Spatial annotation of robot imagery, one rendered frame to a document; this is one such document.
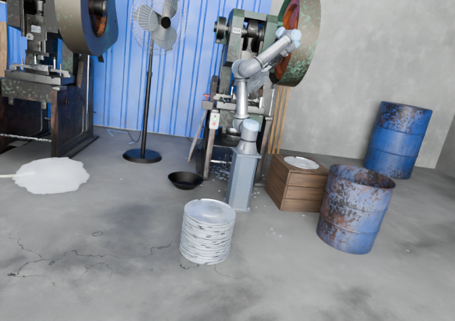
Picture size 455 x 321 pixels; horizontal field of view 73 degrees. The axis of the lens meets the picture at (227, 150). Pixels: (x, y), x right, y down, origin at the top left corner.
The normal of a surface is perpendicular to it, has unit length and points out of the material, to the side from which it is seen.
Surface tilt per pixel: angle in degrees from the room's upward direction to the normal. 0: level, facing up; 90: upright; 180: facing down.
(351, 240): 92
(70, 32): 127
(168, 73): 90
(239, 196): 90
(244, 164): 90
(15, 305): 0
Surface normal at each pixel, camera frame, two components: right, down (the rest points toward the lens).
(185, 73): 0.10, 0.29
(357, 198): -0.43, 0.22
